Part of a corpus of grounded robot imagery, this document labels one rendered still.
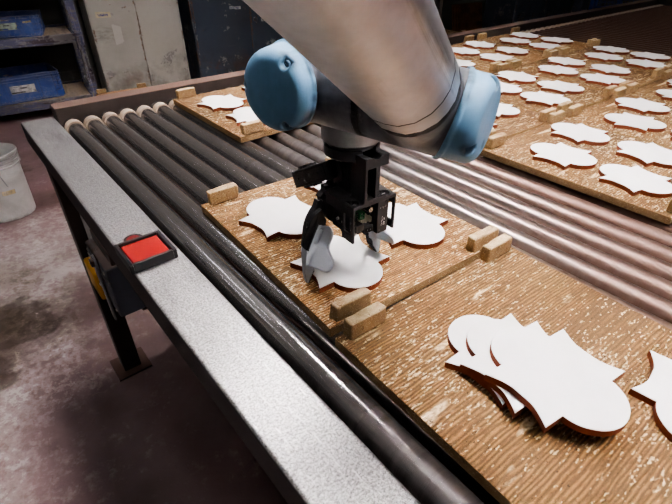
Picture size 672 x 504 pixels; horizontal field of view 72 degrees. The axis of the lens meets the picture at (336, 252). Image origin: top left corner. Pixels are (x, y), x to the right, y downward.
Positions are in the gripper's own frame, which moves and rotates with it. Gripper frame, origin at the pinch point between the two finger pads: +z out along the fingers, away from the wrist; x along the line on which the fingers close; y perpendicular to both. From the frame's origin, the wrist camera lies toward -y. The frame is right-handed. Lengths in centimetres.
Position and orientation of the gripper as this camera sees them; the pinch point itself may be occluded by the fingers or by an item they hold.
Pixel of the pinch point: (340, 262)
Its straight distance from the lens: 70.7
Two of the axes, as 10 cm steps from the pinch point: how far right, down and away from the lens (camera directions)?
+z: 0.0, 8.2, 5.7
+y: 5.9, 4.6, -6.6
